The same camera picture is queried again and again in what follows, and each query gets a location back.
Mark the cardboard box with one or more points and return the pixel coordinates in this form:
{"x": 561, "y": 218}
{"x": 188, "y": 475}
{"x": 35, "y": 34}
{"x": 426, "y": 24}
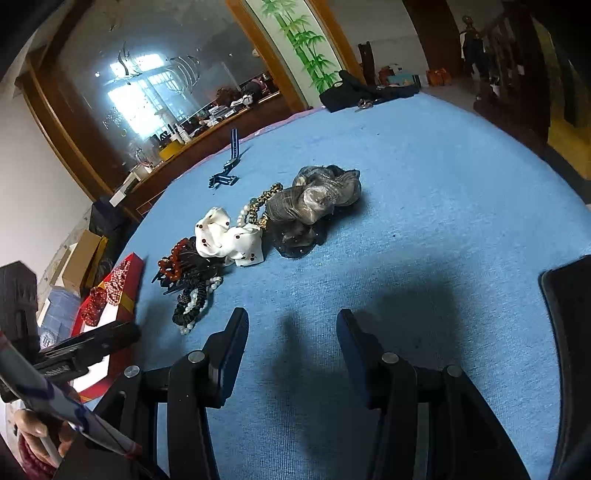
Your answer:
{"x": 83, "y": 258}

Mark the white flat box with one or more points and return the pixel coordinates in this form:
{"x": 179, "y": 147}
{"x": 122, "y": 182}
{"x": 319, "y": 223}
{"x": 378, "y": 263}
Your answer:
{"x": 131, "y": 182}

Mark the silver metal keyring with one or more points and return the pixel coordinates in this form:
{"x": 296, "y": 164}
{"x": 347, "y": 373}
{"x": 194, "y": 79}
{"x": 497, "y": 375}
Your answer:
{"x": 364, "y": 105}

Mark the black chair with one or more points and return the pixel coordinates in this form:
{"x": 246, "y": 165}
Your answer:
{"x": 570, "y": 346}

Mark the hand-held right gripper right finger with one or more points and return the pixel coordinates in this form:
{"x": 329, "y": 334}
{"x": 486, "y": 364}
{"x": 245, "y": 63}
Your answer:
{"x": 353, "y": 350}

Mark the orange bag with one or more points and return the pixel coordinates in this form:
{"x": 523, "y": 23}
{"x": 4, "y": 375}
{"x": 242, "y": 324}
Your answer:
{"x": 438, "y": 77}

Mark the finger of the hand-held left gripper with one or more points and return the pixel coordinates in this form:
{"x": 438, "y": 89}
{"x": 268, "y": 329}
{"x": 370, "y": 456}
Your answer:
{"x": 101, "y": 339}

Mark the black bag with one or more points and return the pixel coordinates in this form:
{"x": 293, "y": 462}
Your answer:
{"x": 351, "y": 92}

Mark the red jewelry box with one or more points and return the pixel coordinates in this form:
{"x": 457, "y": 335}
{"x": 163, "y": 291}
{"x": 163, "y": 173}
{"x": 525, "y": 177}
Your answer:
{"x": 108, "y": 332}

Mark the blue tablecloth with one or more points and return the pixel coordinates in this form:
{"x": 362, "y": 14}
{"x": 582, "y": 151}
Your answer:
{"x": 438, "y": 184}

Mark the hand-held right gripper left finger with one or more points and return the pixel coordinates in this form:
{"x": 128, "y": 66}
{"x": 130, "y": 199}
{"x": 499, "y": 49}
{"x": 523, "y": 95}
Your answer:
{"x": 233, "y": 350}

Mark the white polka dot scrunchie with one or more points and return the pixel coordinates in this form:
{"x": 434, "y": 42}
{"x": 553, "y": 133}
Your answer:
{"x": 221, "y": 240}

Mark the bamboo painting panel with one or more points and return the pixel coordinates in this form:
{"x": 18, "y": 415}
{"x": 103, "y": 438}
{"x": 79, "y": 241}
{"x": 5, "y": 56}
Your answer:
{"x": 295, "y": 37}

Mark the yellow container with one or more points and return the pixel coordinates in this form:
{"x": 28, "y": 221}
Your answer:
{"x": 171, "y": 148}

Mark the wooden chair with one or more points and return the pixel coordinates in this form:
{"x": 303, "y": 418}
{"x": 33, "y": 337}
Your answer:
{"x": 367, "y": 60}

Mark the person's left hand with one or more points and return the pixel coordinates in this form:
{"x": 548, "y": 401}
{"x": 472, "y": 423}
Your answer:
{"x": 32, "y": 427}

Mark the blue striped bag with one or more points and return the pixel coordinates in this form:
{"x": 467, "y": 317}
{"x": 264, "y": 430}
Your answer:
{"x": 57, "y": 314}

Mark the wood framed wall mirror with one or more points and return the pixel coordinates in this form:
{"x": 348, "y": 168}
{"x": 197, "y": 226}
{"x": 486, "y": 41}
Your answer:
{"x": 138, "y": 69}

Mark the grey organza hair scrunchie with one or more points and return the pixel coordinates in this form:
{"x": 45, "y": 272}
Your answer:
{"x": 314, "y": 198}

